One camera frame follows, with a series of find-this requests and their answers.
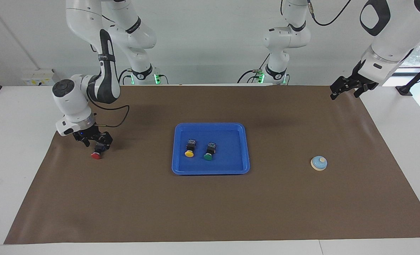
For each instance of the red push button switch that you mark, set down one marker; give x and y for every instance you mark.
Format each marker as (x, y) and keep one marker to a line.
(96, 156)

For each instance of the black stand with base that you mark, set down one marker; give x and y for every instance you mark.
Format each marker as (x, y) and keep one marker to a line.
(404, 90)

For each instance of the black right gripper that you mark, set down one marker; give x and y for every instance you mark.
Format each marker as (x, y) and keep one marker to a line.
(91, 134)

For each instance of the green push button switch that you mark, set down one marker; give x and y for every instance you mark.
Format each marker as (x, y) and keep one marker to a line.
(208, 157)

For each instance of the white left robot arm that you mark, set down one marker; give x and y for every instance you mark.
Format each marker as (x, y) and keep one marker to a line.
(390, 39)

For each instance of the blue plastic tray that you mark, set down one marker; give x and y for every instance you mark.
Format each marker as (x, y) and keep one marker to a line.
(231, 156)

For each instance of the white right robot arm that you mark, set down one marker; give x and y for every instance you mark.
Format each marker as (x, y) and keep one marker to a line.
(72, 102)

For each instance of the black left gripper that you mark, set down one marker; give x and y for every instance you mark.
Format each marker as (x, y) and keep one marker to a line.
(351, 84)

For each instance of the yellow push button switch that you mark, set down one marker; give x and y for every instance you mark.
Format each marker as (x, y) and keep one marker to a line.
(189, 154)

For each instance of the light blue call bell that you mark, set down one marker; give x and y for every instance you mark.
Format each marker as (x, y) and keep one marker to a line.
(318, 163)

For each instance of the white wall socket box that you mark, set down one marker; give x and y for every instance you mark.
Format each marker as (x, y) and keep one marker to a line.
(36, 79)

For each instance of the brown table mat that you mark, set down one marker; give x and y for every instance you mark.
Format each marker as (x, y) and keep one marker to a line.
(210, 205)

